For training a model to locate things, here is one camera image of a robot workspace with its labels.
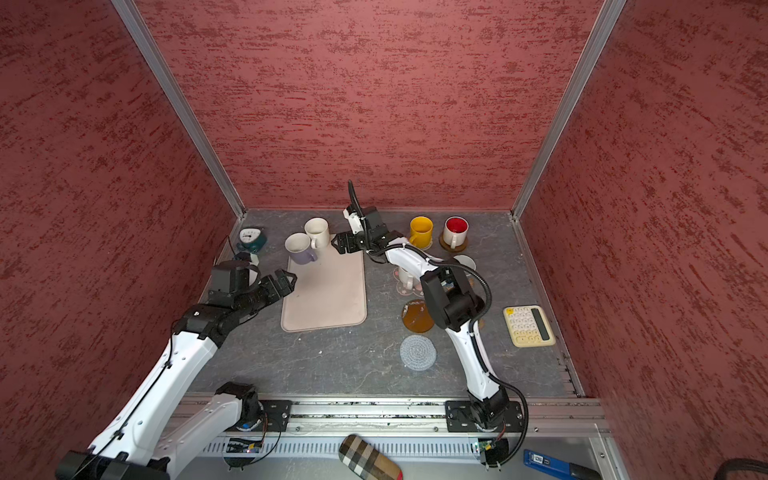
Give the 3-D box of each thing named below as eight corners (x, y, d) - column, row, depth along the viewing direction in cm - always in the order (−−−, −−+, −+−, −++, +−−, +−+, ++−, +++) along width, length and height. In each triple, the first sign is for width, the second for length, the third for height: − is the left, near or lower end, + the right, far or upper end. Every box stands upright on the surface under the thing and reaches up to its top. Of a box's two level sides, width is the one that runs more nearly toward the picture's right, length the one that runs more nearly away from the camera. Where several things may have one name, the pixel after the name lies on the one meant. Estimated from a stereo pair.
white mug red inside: (445, 253, 110) (448, 238, 103) (441, 230, 117) (445, 215, 110) (466, 253, 110) (472, 238, 103) (462, 231, 117) (467, 215, 110)
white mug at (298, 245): (288, 264, 105) (281, 251, 99) (293, 245, 111) (287, 232, 105) (317, 264, 105) (312, 251, 99) (320, 245, 111) (316, 232, 105)
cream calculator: (511, 347, 88) (514, 344, 86) (502, 308, 96) (504, 305, 94) (553, 347, 88) (557, 344, 86) (540, 309, 96) (543, 305, 94)
